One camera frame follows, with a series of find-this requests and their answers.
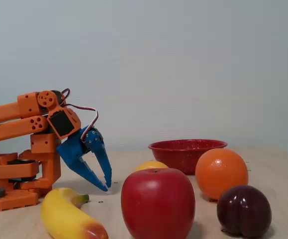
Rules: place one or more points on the red apple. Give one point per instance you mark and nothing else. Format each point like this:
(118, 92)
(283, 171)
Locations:
(158, 201)

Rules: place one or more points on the yellow banana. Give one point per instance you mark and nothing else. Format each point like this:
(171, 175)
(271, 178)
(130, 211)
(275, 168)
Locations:
(61, 214)

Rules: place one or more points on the yellow orange peach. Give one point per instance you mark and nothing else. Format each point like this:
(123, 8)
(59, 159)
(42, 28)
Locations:
(150, 165)

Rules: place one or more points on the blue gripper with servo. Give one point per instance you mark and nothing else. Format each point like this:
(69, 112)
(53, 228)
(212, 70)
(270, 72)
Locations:
(70, 151)

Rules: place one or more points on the dark purple plum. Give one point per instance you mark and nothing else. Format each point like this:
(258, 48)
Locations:
(244, 211)

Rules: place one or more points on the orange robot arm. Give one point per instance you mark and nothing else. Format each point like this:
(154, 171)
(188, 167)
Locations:
(9, 112)

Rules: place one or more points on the orange fruit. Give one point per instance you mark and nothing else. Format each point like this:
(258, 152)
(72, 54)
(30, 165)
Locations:
(220, 174)

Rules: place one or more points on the red speckled bowl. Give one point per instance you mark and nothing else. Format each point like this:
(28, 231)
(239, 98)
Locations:
(178, 154)

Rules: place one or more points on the orange robot base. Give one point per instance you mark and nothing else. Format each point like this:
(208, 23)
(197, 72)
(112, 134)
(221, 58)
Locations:
(7, 169)

